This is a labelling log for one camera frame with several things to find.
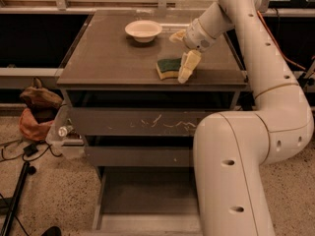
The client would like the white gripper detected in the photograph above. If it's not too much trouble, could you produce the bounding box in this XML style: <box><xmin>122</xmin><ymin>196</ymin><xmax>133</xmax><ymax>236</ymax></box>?
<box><xmin>169</xmin><ymin>19</ymin><xmax>216</xmax><ymax>84</ymax></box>

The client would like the green yellow sponge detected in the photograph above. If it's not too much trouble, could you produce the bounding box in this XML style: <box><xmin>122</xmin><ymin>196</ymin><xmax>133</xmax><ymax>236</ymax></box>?
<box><xmin>156</xmin><ymin>58</ymin><xmax>181</xmax><ymax>80</ymax></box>

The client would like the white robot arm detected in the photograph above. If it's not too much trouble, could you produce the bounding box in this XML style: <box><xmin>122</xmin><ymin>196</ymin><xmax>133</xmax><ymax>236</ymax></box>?
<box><xmin>172</xmin><ymin>0</ymin><xmax>314</xmax><ymax>236</ymax></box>

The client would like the grey drawer cabinet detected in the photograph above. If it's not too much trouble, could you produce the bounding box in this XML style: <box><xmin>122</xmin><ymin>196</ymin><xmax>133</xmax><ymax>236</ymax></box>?
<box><xmin>56</xmin><ymin>9</ymin><xmax>248</xmax><ymax>182</ymax></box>

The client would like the grey top drawer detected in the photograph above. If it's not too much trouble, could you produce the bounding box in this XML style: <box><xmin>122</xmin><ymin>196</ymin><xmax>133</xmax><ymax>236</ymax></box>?
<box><xmin>68</xmin><ymin>89</ymin><xmax>236</xmax><ymax>137</ymax></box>

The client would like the grey drawer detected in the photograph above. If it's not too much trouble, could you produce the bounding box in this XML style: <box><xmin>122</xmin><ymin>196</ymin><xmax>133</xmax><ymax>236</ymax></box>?
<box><xmin>85</xmin><ymin>136</ymin><xmax>193</xmax><ymax>167</ymax></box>
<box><xmin>93</xmin><ymin>167</ymin><xmax>202</xmax><ymax>236</ymax></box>
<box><xmin>68</xmin><ymin>89</ymin><xmax>236</xmax><ymax>137</ymax></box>

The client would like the grey middle drawer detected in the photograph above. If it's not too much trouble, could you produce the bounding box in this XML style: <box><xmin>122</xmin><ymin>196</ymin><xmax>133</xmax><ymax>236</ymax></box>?
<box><xmin>85</xmin><ymin>136</ymin><xmax>193</xmax><ymax>167</ymax></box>

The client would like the grey bottom drawer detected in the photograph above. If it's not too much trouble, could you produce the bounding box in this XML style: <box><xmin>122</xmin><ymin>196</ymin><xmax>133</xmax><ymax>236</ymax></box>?
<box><xmin>93</xmin><ymin>167</ymin><xmax>202</xmax><ymax>236</ymax></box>

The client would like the white bowl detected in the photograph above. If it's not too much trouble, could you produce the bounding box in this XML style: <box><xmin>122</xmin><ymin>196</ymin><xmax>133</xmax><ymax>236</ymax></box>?
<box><xmin>125</xmin><ymin>20</ymin><xmax>162</xmax><ymax>43</ymax></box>

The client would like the plastic bottle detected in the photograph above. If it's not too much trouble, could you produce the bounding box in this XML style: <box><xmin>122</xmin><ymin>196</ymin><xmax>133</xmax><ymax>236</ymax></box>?
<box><xmin>58</xmin><ymin>125</ymin><xmax>74</xmax><ymax>138</ymax></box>

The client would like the brown orange cloth bag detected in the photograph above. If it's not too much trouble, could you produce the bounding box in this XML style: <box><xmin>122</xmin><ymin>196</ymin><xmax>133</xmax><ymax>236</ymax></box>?
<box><xmin>19</xmin><ymin>78</ymin><xmax>63</xmax><ymax>142</ymax></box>

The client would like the black power adapter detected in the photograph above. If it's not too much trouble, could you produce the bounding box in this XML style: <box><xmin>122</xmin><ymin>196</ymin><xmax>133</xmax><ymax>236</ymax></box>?
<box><xmin>24</xmin><ymin>144</ymin><xmax>38</xmax><ymax>156</ymax></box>

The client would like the black stand leg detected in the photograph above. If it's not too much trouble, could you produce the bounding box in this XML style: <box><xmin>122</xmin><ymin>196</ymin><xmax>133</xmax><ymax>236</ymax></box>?
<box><xmin>0</xmin><ymin>161</ymin><xmax>32</xmax><ymax>236</ymax></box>

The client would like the orange cable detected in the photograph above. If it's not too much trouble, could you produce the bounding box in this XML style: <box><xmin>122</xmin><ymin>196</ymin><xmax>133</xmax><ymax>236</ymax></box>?
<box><xmin>256</xmin><ymin>10</ymin><xmax>307</xmax><ymax>72</ymax></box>

